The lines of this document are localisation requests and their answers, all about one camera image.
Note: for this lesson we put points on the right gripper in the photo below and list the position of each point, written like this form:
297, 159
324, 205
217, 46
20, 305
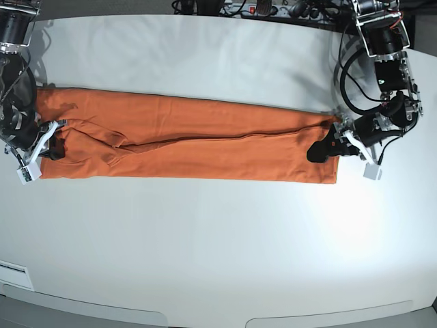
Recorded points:
41, 141

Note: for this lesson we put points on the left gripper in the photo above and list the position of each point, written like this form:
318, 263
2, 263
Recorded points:
341, 140

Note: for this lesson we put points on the orange T-shirt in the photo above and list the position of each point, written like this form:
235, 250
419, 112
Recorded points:
120, 134

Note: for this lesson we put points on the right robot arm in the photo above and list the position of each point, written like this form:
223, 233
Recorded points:
18, 84

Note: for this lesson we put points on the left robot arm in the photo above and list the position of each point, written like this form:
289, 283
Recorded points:
384, 39

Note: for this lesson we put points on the white label sticker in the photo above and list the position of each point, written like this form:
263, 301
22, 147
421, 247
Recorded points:
15, 275

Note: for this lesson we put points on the white power strip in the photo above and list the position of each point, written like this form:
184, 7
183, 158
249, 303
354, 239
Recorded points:
279, 9

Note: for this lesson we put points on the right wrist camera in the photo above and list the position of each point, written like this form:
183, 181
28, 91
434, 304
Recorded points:
29, 173

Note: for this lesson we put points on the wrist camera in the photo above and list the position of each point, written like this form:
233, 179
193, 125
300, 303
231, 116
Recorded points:
29, 173
373, 171

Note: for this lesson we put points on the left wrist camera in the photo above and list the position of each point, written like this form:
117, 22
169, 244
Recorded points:
373, 171

